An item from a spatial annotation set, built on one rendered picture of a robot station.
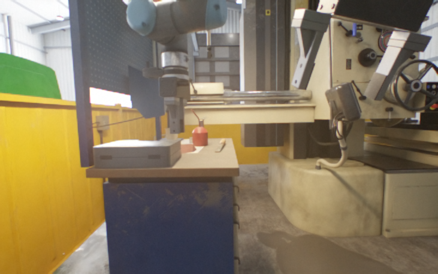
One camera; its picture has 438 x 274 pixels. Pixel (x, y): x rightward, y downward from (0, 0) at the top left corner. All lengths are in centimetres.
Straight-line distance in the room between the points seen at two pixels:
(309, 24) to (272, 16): 243
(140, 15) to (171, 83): 16
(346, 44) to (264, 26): 93
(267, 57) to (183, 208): 209
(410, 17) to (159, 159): 66
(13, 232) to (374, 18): 165
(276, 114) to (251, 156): 228
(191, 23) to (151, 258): 78
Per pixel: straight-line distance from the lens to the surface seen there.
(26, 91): 362
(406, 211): 268
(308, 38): 35
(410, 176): 261
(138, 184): 84
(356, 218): 243
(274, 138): 258
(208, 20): 52
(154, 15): 56
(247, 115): 212
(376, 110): 228
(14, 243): 164
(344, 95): 149
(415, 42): 44
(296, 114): 224
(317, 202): 227
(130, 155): 78
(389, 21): 39
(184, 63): 65
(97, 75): 96
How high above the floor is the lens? 111
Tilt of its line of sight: 5 degrees down
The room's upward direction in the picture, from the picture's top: 1 degrees counter-clockwise
